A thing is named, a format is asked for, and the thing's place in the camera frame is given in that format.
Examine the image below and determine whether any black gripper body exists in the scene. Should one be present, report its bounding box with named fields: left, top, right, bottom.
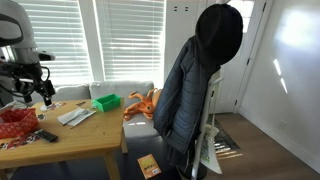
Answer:
left=28, top=63, right=56, bottom=98

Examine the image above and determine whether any silver spoon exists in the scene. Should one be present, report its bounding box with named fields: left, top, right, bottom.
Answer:
left=62, top=109, right=90, bottom=127

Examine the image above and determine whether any red white patterned paper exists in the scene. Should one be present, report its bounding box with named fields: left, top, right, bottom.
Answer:
left=0, top=132, right=41, bottom=151

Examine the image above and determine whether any green plastic lunch box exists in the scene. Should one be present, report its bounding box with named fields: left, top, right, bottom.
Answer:
left=91, top=93, right=122, bottom=113

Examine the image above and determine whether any yellow box on floor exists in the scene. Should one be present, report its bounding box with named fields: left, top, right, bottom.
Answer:
left=137, top=153, right=163, bottom=180

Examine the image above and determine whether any large round cartoon sticker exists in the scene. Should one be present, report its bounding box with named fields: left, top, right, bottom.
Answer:
left=39, top=101, right=67, bottom=112

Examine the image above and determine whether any white paper towel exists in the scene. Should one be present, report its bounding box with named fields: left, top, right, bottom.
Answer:
left=57, top=107, right=97, bottom=128

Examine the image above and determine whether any black remote control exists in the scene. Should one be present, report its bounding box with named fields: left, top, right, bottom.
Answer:
left=33, top=128, right=59, bottom=143

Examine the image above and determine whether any white window blind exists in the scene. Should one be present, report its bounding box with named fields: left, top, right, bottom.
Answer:
left=94, top=0, right=167, bottom=83
left=14, top=0, right=93, bottom=86

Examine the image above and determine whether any light wooden table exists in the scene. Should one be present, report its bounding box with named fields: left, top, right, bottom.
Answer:
left=0, top=97, right=129, bottom=180

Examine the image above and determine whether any light grey sofa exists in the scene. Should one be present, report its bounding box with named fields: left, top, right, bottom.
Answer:
left=33, top=80, right=161, bottom=139

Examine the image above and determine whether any orange plush octopus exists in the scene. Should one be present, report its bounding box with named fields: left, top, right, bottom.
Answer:
left=123, top=87, right=163, bottom=122

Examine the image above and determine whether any dark blue rug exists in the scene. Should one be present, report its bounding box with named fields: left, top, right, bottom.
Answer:
left=9, top=134, right=183, bottom=180

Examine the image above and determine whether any dark grey puffer coat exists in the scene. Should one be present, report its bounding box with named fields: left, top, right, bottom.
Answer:
left=153, top=34, right=222, bottom=168

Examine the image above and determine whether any white coat rack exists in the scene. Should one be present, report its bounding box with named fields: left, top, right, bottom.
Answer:
left=179, top=68, right=225, bottom=180

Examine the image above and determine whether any white tote bag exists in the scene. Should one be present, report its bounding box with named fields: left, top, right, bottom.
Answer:
left=199, top=123, right=224, bottom=175

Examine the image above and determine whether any black hat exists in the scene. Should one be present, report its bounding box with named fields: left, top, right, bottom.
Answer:
left=194, top=3, right=244, bottom=66

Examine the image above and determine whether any dark striped doormat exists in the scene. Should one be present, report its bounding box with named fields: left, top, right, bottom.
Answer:
left=208, top=118, right=242, bottom=155

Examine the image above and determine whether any white door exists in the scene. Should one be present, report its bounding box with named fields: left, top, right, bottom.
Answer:
left=208, top=0, right=268, bottom=114

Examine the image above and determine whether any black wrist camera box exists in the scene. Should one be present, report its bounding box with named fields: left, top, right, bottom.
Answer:
left=14, top=78, right=35, bottom=104

